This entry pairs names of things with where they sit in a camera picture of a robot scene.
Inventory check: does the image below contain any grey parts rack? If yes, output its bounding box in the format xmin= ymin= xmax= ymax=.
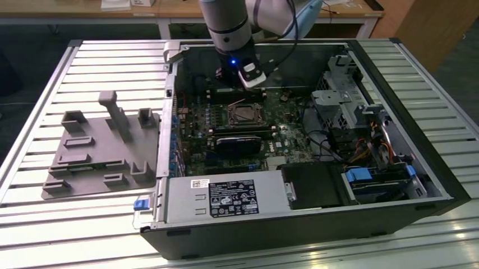
xmin=40 ymin=91 xmax=163 ymax=200

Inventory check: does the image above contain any blue disk carrier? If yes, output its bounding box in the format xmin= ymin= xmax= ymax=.
xmin=344 ymin=167 xmax=374 ymax=183

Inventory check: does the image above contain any wooden cabinet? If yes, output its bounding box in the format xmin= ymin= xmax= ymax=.
xmin=382 ymin=0 xmax=479 ymax=74

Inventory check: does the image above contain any orange wire bundle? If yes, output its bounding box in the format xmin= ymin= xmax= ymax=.
xmin=351 ymin=137 xmax=396 ymax=165

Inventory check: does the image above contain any black plastic shroud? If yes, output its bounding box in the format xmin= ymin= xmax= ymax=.
xmin=279 ymin=164 xmax=352 ymax=211

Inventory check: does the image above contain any black PC case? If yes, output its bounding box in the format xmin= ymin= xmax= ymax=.
xmin=139 ymin=38 xmax=472 ymax=261

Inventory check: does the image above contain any silver metal drive cage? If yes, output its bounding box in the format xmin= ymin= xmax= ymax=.
xmin=310 ymin=54 xmax=388 ymax=131

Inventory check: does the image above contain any black graphics card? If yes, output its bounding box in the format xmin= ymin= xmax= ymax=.
xmin=212 ymin=135 xmax=263 ymax=156

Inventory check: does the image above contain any metal socket cover frame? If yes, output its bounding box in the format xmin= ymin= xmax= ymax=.
xmin=225 ymin=104 xmax=263 ymax=126

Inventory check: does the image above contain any CPU socket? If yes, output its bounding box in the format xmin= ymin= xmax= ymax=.
xmin=223 ymin=103 xmax=265 ymax=127

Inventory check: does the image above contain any wooden desk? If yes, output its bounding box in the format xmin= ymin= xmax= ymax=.
xmin=0 ymin=0 xmax=386 ymax=40

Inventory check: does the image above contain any silver topped CPU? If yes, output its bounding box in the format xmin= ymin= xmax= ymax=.
xmin=235 ymin=107 xmax=257 ymax=122

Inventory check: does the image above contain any silver power supply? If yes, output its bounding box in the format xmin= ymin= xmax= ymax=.
xmin=164 ymin=170 xmax=296 ymax=225

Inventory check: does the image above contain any silver chipset heatsink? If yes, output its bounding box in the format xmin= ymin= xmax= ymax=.
xmin=265 ymin=156 xmax=287 ymax=170

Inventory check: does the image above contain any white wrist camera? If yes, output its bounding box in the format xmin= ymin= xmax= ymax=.
xmin=237 ymin=58 xmax=268 ymax=90

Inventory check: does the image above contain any green motherboard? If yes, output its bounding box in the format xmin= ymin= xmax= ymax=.
xmin=173 ymin=84 xmax=311 ymax=179

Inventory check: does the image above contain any green RAM stick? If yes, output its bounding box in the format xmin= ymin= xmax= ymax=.
xmin=67 ymin=164 xmax=108 ymax=171

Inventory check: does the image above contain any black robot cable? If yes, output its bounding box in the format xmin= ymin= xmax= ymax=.
xmin=263 ymin=0 xmax=303 ymax=77

